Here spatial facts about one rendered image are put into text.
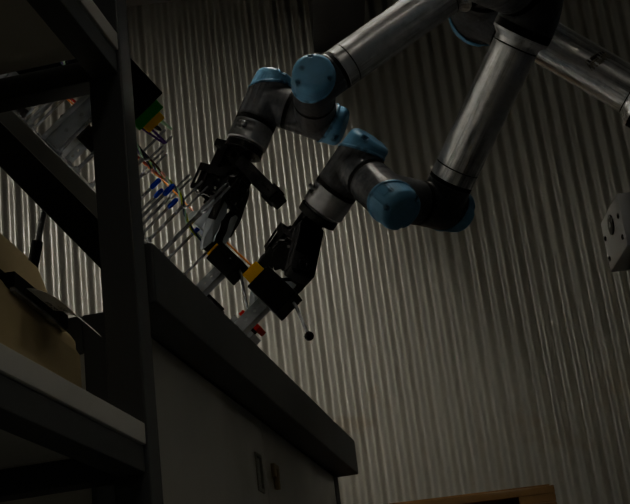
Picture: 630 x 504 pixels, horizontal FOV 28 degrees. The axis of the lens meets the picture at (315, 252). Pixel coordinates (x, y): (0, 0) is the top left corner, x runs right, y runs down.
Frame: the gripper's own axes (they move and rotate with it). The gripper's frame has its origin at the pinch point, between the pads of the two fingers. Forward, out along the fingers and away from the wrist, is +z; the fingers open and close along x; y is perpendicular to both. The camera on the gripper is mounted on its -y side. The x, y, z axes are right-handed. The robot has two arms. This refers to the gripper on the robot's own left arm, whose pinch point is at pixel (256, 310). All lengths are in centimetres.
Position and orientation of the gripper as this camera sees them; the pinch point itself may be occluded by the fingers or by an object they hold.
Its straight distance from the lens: 214.7
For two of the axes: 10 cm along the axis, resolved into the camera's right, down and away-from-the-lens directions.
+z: -5.6, 8.0, 2.2
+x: -8.2, -5.0, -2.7
